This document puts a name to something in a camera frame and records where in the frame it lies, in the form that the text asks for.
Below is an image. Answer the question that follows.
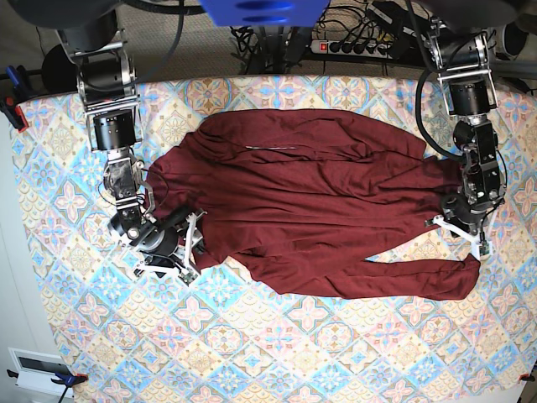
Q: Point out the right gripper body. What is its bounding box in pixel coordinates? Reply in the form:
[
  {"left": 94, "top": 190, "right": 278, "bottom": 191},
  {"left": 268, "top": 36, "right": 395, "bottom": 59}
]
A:
[{"left": 107, "top": 206, "right": 196, "bottom": 263}]

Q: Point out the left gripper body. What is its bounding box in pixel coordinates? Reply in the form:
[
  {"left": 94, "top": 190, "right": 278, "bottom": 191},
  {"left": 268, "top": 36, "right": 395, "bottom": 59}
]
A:
[{"left": 441, "top": 193, "right": 499, "bottom": 238}]

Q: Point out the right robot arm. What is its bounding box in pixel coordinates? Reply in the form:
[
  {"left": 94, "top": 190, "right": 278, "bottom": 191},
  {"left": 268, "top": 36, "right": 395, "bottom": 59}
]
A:
[{"left": 58, "top": 11, "right": 203, "bottom": 268}]

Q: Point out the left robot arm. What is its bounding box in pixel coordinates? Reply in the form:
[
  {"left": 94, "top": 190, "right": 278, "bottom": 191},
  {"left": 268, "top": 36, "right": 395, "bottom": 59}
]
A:
[{"left": 415, "top": 17, "right": 508, "bottom": 241}]

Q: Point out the patterned tablecloth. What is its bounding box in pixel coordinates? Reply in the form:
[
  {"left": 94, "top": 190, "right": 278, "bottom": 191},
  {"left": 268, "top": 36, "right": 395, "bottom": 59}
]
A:
[{"left": 9, "top": 92, "right": 536, "bottom": 402}]

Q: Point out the blue clamp lower left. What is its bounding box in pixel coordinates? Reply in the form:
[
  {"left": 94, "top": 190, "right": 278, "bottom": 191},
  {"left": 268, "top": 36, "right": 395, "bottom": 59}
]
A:
[{"left": 6, "top": 369, "right": 88, "bottom": 402}]

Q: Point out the orange clamp lower right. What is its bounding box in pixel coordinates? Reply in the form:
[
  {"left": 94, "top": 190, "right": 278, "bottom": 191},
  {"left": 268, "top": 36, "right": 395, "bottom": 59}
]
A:
[{"left": 519, "top": 374, "right": 536, "bottom": 382}]

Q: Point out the round speaker top right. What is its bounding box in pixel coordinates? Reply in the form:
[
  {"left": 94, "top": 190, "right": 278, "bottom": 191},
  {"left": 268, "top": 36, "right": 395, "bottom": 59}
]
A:
[{"left": 495, "top": 22, "right": 529, "bottom": 60}]

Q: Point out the orange black clamp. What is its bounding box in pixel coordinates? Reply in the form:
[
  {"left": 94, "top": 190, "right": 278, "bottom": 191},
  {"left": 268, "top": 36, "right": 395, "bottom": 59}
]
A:
[{"left": 0, "top": 97, "right": 29, "bottom": 133}]

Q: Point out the white power strip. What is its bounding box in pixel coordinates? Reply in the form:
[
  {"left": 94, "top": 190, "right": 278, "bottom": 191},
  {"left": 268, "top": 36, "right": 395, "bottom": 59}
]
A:
[{"left": 310, "top": 39, "right": 391, "bottom": 59}]

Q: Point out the white wall box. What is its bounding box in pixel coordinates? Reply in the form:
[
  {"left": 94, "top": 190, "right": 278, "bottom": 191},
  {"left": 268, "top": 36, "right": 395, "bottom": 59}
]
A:
[{"left": 8, "top": 348, "right": 70, "bottom": 397}]

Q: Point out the tangle of black cables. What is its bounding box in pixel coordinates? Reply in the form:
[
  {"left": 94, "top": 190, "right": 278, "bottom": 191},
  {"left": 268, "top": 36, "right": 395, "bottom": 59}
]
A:
[{"left": 228, "top": 24, "right": 311, "bottom": 76}]

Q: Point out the blue handled clamp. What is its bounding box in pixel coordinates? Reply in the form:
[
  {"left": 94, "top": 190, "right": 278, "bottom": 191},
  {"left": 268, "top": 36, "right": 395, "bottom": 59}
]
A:
[{"left": 6, "top": 65, "right": 31, "bottom": 91}]

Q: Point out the blue plastic mount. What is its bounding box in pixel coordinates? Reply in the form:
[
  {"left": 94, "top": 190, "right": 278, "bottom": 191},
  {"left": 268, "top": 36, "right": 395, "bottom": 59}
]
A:
[{"left": 200, "top": 0, "right": 330, "bottom": 27}]

